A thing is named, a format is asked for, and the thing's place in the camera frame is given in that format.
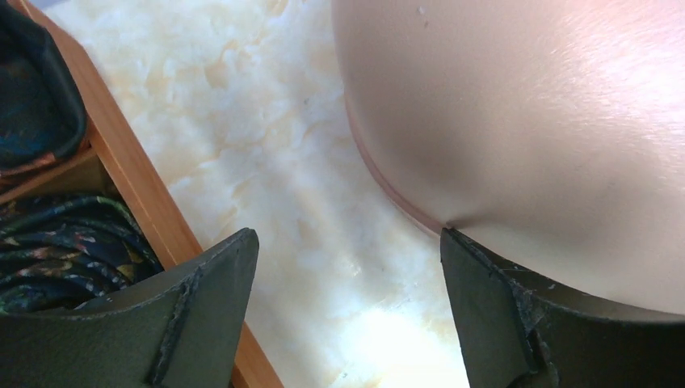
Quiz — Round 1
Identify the pink suitcase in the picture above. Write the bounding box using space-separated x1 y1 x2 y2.
332 1 684 314

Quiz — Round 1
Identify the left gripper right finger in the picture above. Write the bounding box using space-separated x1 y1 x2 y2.
440 229 684 388

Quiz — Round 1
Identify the wooden compartment tray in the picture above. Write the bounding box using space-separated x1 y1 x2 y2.
1 1 281 387

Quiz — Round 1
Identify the rolled green patterned tie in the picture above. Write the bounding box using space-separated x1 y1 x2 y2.
1 193 163 314

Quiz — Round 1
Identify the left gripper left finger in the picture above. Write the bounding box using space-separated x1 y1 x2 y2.
1 228 259 387

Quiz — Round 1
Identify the rolled dark tie top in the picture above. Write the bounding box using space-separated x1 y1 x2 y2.
1 1 87 178

